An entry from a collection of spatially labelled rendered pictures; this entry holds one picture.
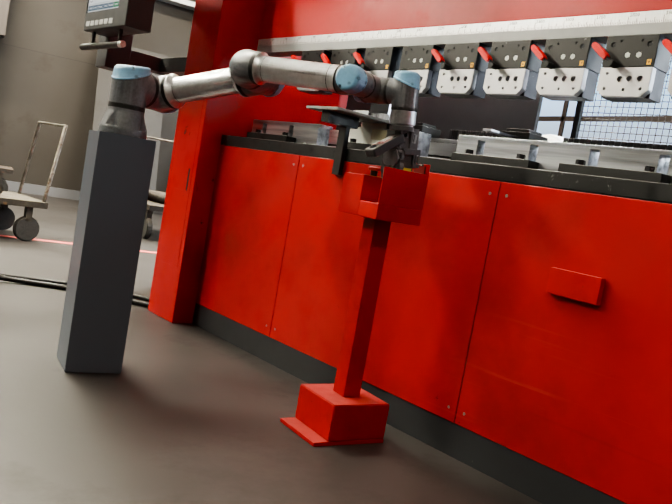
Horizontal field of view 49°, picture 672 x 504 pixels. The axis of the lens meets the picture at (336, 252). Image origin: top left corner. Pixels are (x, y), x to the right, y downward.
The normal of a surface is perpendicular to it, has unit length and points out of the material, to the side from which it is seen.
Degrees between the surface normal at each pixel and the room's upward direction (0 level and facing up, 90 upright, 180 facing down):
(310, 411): 90
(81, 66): 90
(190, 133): 90
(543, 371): 90
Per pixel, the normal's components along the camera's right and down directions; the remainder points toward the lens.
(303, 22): -0.75, -0.07
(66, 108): 0.47, 0.16
